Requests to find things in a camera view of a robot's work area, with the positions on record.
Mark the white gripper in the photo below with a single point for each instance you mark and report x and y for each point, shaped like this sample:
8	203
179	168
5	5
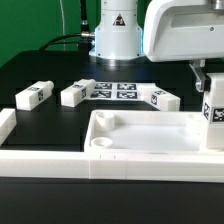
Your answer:
177	30

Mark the white desk top tray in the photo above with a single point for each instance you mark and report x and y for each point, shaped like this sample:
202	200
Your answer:
130	131

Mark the printed marker sheet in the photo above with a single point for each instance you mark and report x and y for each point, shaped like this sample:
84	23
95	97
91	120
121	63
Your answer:
115	91

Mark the white U-shaped fence frame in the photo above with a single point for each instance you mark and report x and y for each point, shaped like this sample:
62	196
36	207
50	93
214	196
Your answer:
106	165

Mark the black connector post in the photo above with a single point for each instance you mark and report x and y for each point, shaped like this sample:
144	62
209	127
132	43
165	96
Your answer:
84	27

